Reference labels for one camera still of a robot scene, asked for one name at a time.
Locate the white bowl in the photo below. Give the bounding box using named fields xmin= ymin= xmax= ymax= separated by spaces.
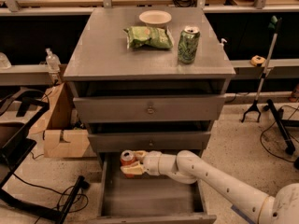
xmin=139 ymin=10 xmax=172 ymax=27

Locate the small white pump bottle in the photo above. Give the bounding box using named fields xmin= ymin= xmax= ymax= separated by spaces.
xmin=220 ymin=38 xmax=227 ymax=49

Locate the green chip bag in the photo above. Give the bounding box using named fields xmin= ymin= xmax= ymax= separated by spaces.
xmin=124 ymin=26 xmax=173 ymax=49

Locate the grey open bottom drawer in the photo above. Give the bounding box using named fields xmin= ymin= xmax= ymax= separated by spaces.
xmin=90 ymin=153 xmax=217 ymax=224

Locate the blue floor tape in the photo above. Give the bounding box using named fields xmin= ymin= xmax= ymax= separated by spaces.
xmin=231 ymin=205 xmax=255 ymax=224

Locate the black floor cable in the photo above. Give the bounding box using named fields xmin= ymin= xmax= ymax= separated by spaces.
xmin=8 ymin=171 xmax=90 ymax=224

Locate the grey drawer cabinet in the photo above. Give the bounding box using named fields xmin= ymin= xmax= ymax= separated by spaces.
xmin=63 ymin=7 xmax=236 ymax=224

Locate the green soda can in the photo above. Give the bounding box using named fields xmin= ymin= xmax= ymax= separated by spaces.
xmin=178 ymin=26 xmax=200 ymax=63

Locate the cardboard box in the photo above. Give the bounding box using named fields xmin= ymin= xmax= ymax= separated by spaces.
xmin=30 ymin=83 xmax=95 ymax=159

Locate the red coke can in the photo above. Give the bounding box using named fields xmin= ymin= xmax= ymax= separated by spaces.
xmin=120 ymin=150 xmax=136 ymax=168

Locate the yellow tape measure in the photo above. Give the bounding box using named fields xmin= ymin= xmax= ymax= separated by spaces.
xmin=250 ymin=55 xmax=265 ymax=67

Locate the black stand leg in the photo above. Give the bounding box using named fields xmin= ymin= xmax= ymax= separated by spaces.
xmin=263 ymin=99 xmax=299 ymax=155

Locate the grey top drawer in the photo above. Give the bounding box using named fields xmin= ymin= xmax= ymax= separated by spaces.
xmin=74 ymin=95 xmax=225 ymax=123

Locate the grey middle drawer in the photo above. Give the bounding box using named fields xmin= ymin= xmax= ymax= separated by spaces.
xmin=88 ymin=132 xmax=211 ymax=152

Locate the grabber reacher tool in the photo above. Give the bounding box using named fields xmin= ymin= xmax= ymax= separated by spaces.
xmin=241 ymin=16 xmax=282 ymax=122

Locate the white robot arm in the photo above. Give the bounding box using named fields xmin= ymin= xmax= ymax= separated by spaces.
xmin=120 ymin=150 xmax=299 ymax=224

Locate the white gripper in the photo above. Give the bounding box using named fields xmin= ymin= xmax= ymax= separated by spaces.
xmin=121 ymin=150 xmax=162 ymax=175

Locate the black chair frame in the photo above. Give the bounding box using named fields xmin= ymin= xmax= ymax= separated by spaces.
xmin=0 ymin=88 xmax=89 ymax=224

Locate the clear sanitizer bottle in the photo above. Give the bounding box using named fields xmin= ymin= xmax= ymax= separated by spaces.
xmin=46 ymin=48 xmax=61 ymax=72

